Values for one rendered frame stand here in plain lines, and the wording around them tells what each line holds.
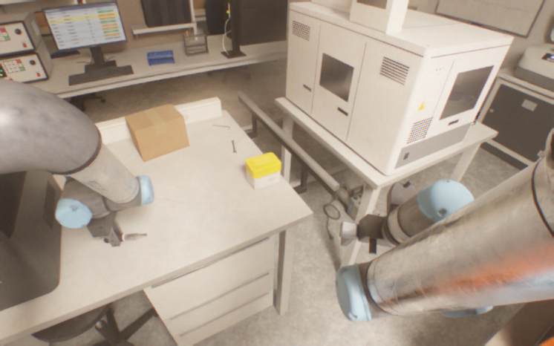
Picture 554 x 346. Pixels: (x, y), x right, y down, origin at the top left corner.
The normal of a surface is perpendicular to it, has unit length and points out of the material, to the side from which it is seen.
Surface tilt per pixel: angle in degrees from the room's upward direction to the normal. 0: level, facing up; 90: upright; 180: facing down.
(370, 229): 25
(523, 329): 0
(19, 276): 90
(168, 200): 0
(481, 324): 0
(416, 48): 90
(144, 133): 90
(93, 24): 86
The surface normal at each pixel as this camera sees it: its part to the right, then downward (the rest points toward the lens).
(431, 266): -0.97, 0.15
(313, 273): 0.02, -0.77
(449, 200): 0.09, -0.43
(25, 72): 0.48, 0.57
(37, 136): 0.83, 0.29
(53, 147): 0.81, 0.47
